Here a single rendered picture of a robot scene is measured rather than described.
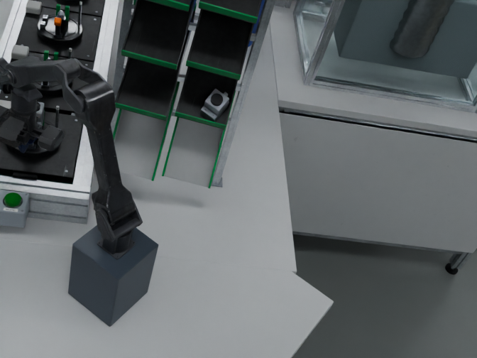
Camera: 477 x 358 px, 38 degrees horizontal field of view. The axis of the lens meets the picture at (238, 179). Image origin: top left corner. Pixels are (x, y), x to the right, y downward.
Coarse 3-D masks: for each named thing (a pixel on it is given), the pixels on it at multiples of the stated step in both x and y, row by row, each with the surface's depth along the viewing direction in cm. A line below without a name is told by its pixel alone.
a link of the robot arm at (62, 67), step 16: (16, 64) 151; (32, 64) 150; (48, 64) 144; (64, 64) 140; (80, 64) 142; (16, 80) 153; (32, 80) 150; (48, 80) 145; (64, 80) 139; (96, 80) 143; (64, 96) 139; (80, 112) 137
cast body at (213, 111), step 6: (216, 90) 171; (210, 96) 171; (216, 96) 170; (222, 96) 171; (204, 102) 171; (210, 102) 170; (216, 102) 169; (222, 102) 171; (228, 102) 174; (204, 108) 173; (210, 108) 171; (216, 108) 170; (222, 108) 171; (204, 114) 173; (210, 114) 172; (216, 114) 172; (210, 120) 174
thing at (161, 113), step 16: (192, 16) 175; (128, 64) 174; (144, 64) 176; (128, 80) 174; (144, 80) 175; (160, 80) 176; (176, 80) 173; (128, 96) 173; (144, 96) 174; (160, 96) 174; (144, 112) 171; (160, 112) 173
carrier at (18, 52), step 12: (24, 48) 209; (12, 60) 208; (36, 84) 200; (48, 84) 200; (72, 84) 207; (84, 84) 208; (0, 96) 196; (48, 96) 201; (60, 96) 202; (48, 108) 198; (60, 108) 198
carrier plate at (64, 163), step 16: (48, 112) 196; (64, 128) 193; (80, 128) 195; (0, 144) 184; (64, 144) 189; (0, 160) 180; (16, 160) 182; (32, 160) 183; (48, 160) 184; (64, 160) 185; (48, 176) 181; (64, 176) 181
